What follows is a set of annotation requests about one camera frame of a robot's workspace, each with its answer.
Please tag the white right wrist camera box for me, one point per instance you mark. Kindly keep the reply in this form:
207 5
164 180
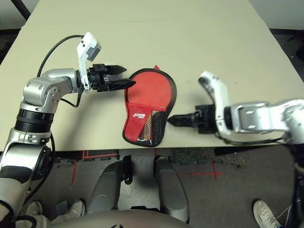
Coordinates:
219 95

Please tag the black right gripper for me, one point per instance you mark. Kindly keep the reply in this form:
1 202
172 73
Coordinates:
205 118

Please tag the white mesh bystander shoe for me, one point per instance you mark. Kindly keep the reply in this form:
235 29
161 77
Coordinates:
264 212

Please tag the grey robot left thigh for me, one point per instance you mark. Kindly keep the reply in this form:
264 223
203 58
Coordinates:
105 187

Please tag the black table frame bar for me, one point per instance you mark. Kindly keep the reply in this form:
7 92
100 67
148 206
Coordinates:
237 149

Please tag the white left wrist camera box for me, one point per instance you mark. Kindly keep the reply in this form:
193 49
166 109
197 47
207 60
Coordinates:
84 52

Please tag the white bystander sneaker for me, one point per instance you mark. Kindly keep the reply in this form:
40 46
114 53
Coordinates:
77 207

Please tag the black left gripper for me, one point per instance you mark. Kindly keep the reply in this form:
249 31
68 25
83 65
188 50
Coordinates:
98 78

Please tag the grey robot right thigh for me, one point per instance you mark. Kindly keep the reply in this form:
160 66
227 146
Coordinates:
171 187

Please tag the grey robot thigh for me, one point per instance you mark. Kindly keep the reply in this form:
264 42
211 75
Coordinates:
105 187
171 187

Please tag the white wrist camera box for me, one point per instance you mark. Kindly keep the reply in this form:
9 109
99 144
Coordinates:
84 52
219 95

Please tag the grey robot torso shell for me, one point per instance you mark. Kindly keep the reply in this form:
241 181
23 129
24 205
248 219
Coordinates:
118 221

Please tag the black metal table leg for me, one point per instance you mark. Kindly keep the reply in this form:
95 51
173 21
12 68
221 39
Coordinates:
22 6

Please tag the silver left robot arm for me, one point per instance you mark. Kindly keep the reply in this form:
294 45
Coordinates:
38 92

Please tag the beige bystander shoe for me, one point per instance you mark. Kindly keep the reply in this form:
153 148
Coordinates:
34 207

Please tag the red black paddle case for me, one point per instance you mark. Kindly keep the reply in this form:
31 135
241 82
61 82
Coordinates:
152 88

